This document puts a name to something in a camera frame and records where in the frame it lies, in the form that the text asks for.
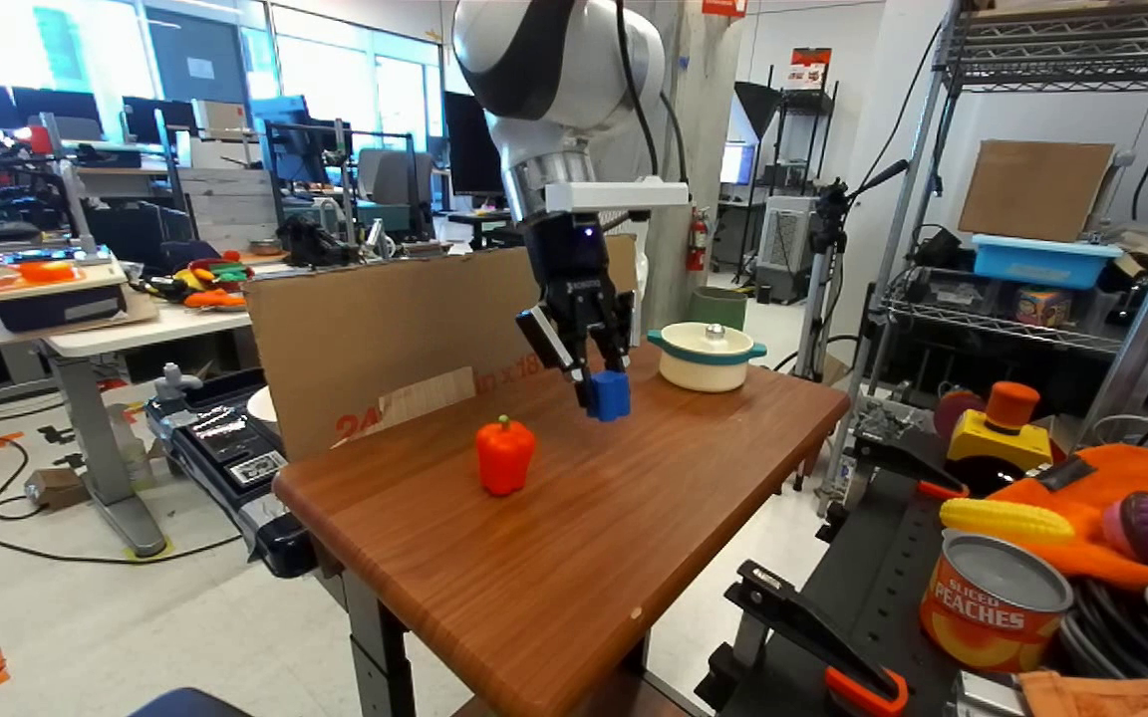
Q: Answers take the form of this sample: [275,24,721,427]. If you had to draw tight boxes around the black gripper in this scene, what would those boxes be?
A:
[519,210,630,402]

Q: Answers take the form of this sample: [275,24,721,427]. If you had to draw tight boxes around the blue block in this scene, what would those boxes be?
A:
[588,369,630,422]

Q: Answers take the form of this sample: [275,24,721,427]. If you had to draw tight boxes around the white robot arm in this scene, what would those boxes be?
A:
[449,0,690,422]

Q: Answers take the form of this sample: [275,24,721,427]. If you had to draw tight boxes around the yellow orange toy block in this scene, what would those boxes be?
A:
[945,383,1058,468]

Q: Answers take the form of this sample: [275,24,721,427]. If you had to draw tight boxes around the white pot with teal rim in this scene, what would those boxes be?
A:
[649,324,767,394]

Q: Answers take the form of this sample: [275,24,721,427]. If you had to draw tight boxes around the orange toy bell pepper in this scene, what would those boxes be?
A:
[476,413,540,496]

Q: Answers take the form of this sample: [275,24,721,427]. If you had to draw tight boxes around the red fire extinguisher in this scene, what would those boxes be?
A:
[687,208,709,273]

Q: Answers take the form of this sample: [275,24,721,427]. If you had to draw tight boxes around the black monitor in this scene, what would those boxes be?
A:
[441,91,503,194]

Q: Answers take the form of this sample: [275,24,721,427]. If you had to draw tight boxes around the brown cardboard sheet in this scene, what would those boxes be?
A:
[245,232,646,467]

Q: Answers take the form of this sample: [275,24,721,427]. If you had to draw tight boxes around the wooden table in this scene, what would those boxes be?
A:
[278,348,851,717]

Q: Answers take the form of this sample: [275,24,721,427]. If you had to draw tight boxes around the blue plastic bin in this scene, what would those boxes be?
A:
[973,236,1115,289]

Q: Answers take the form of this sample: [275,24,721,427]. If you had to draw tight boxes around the yellow toy banana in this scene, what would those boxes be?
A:
[940,496,1071,543]

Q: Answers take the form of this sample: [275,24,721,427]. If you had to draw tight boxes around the cardboard piece on shelf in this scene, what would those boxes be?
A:
[960,139,1111,237]

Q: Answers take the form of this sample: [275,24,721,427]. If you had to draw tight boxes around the white standing desk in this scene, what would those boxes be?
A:
[0,297,253,557]

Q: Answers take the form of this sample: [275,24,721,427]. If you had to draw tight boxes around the white box with orange item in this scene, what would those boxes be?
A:
[0,255,127,332]

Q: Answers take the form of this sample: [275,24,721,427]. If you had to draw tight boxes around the peaches tin can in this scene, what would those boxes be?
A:
[922,528,1071,674]

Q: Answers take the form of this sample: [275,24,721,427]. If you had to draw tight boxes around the camera tripod stand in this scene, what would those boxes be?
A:
[794,158,909,377]

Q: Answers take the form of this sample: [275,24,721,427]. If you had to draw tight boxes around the black clamp orange handle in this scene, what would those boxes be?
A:
[727,560,913,717]

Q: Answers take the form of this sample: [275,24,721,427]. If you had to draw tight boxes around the black cable on floor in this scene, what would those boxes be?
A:
[0,435,246,569]

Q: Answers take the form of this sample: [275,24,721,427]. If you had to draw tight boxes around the metal wire shelf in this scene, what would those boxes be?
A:
[856,0,1148,430]

